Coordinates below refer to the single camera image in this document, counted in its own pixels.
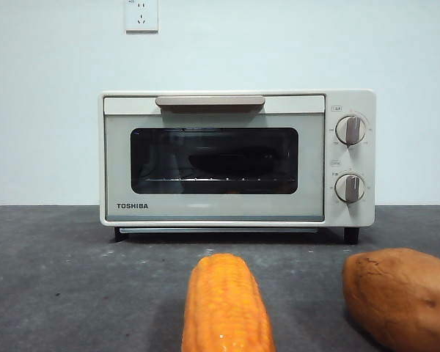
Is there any purple eggplant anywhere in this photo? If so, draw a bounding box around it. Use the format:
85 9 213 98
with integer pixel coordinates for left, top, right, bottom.
188 145 280 175

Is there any glass oven door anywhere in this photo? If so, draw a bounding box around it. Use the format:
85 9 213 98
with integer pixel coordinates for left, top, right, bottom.
103 94 326 222

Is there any beige oven door handle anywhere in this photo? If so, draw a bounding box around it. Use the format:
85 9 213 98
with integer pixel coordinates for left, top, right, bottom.
155 95 266 113

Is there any metal oven crumb tray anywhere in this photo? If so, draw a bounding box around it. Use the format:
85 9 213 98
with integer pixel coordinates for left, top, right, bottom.
117 227 320 235

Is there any white Toshiba toaster oven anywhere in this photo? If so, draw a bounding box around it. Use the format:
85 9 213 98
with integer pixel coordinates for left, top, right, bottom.
98 89 377 245

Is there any yellow corn cob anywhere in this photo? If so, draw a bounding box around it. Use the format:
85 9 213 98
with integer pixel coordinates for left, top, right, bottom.
180 253 277 352

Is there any small beige timer knob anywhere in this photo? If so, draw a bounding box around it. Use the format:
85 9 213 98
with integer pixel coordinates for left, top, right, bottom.
334 173 367 204

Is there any large beige temperature knob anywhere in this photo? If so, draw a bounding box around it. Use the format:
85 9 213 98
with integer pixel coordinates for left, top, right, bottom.
334 115 367 146

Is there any brown sweet potato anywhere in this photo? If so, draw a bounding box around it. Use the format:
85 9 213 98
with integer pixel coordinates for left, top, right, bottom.
341 247 440 352

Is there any wire oven rack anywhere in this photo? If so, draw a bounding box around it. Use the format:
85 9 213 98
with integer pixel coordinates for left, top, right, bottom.
142 176 296 183

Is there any white wall socket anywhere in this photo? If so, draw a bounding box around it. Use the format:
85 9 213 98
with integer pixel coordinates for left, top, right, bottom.
124 0 159 34

